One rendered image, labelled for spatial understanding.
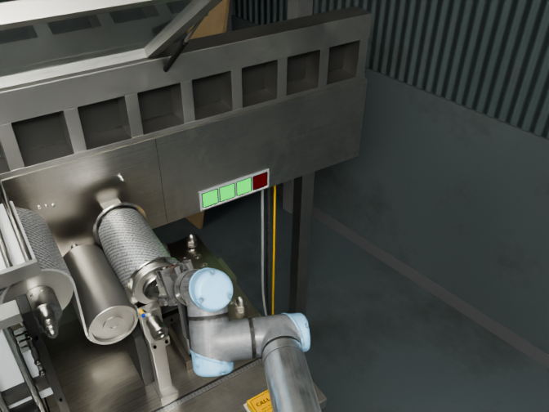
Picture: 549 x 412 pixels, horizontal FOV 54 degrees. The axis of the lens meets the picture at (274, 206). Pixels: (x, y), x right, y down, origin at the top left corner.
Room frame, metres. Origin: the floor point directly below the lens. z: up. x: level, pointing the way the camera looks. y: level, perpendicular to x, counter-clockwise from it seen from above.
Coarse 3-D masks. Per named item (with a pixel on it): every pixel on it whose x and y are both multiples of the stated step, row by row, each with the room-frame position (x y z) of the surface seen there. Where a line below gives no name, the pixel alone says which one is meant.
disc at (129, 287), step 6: (156, 258) 0.93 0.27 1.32; (162, 258) 0.93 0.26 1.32; (168, 258) 0.94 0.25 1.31; (174, 258) 0.95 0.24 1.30; (144, 264) 0.91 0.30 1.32; (150, 264) 0.92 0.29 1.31; (156, 264) 0.93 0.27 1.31; (138, 270) 0.90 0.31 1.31; (144, 270) 0.91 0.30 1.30; (132, 276) 0.89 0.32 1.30; (132, 282) 0.89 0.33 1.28; (126, 288) 0.88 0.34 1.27; (132, 288) 0.89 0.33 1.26; (132, 294) 0.89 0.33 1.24; (132, 300) 0.89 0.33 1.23; (138, 306) 0.89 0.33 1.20
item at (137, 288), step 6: (162, 264) 0.93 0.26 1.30; (168, 264) 0.94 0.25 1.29; (150, 270) 0.91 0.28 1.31; (156, 270) 0.91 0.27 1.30; (138, 276) 0.90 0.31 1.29; (144, 276) 0.90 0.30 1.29; (138, 282) 0.89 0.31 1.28; (144, 282) 0.90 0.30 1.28; (138, 288) 0.89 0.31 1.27; (138, 294) 0.89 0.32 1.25; (144, 294) 0.90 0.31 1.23; (138, 300) 0.88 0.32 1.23; (144, 300) 0.89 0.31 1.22; (150, 300) 0.90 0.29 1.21; (156, 300) 0.91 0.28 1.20
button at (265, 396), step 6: (258, 396) 0.83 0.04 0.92; (264, 396) 0.83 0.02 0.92; (252, 402) 0.81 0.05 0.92; (258, 402) 0.81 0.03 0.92; (264, 402) 0.81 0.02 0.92; (270, 402) 0.81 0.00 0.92; (252, 408) 0.80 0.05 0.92; (258, 408) 0.80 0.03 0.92; (264, 408) 0.80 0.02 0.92; (270, 408) 0.80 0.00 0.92
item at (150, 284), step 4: (152, 276) 0.91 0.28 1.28; (156, 276) 0.90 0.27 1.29; (148, 280) 0.90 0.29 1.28; (152, 280) 0.90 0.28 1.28; (144, 284) 0.90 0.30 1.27; (148, 284) 0.89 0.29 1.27; (152, 284) 0.90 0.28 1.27; (156, 284) 0.90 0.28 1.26; (144, 288) 0.89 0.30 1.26; (148, 288) 0.89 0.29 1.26; (152, 288) 0.90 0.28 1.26; (156, 288) 0.90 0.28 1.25; (144, 292) 0.89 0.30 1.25; (148, 292) 0.89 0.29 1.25; (152, 292) 0.89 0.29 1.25; (156, 292) 0.90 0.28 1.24; (148, 296) 0.89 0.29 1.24; (152, 296) 0.89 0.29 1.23; (156, 296) 0.90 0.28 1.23
